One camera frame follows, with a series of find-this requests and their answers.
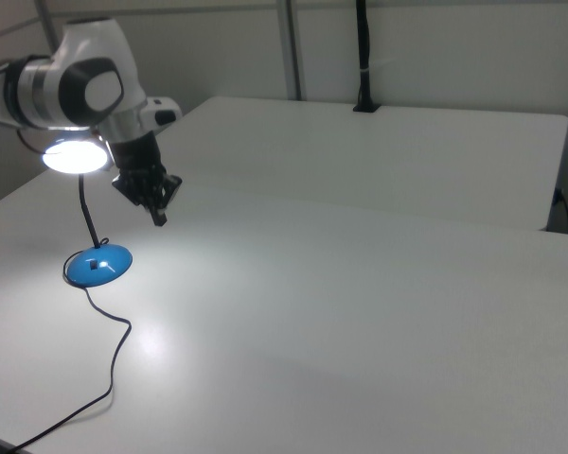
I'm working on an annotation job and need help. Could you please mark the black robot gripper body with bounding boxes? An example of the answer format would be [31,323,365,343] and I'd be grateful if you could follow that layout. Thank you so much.
[107,131,184,212]

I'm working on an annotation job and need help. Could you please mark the blue gooseneck desk lamp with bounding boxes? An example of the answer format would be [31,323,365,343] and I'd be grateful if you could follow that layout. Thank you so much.
[41,135,134,288]

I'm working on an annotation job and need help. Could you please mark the white adjoining table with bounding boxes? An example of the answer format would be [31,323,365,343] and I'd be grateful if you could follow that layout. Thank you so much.
[156,96,568,233]

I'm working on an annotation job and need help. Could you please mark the black pole with clamp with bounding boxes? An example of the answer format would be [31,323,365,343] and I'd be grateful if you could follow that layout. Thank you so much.
[351,0,382,114]

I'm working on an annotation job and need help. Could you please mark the dark cable under arm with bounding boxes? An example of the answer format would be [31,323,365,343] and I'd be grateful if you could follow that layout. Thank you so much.
[15,126,44,155]

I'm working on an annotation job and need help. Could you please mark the grey metal partition post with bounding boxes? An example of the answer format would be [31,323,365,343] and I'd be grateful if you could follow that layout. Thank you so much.
[277,0,305,102]
[31,0,61,54]

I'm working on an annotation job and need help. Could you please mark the black lamp power cable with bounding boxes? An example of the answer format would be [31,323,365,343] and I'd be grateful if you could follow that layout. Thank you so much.
[7,236,133,454]

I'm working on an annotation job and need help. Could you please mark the black cable beside table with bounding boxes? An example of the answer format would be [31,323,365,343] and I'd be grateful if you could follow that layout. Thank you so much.
[554,187,568,236]

